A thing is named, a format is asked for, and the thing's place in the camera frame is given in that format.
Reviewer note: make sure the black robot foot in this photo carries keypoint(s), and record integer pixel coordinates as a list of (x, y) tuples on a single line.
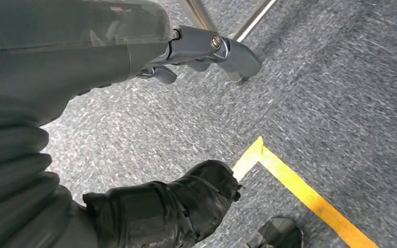
[(277, 234)]

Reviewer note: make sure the yellow floor tape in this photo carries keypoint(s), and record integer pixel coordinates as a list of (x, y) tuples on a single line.
[(304, 195)]

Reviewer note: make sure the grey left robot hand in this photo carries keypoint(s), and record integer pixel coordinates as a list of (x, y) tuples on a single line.
[(65, 51)]

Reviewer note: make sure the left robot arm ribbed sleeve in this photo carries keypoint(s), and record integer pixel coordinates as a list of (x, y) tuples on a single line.
[(6, 154)]

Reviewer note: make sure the stainless steel workbench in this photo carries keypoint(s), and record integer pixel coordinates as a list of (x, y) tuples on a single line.
[(198, 13)]

